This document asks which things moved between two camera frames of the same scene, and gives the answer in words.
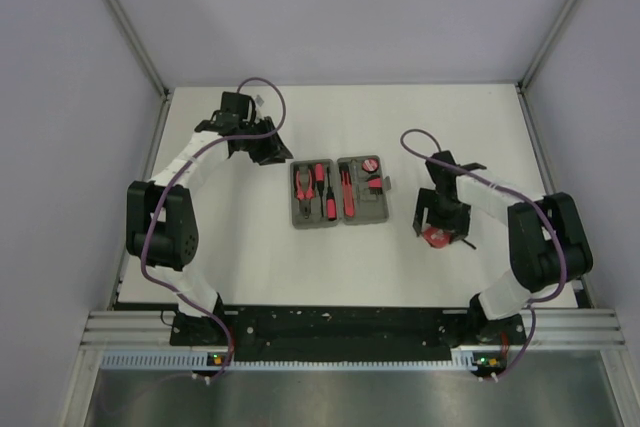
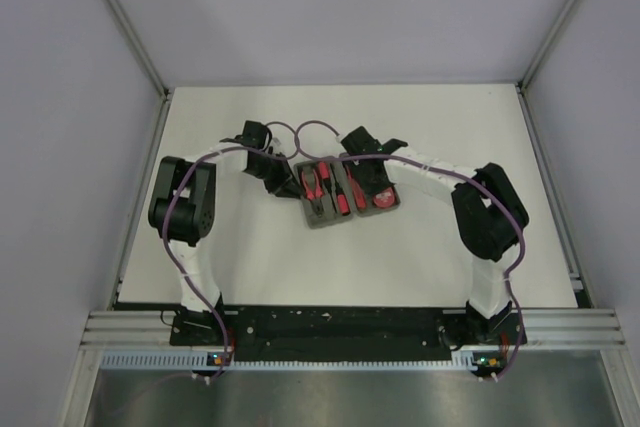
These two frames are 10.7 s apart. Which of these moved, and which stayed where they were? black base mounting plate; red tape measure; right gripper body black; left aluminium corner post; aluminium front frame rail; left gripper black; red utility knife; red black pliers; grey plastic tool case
Moved: red black pliers; grey plastic tool case; red utility knife; red tape measure; left gripper black; right gripper body black
Stayed: left aluminium corner post; aluminium front frame rail; black base mounting plate
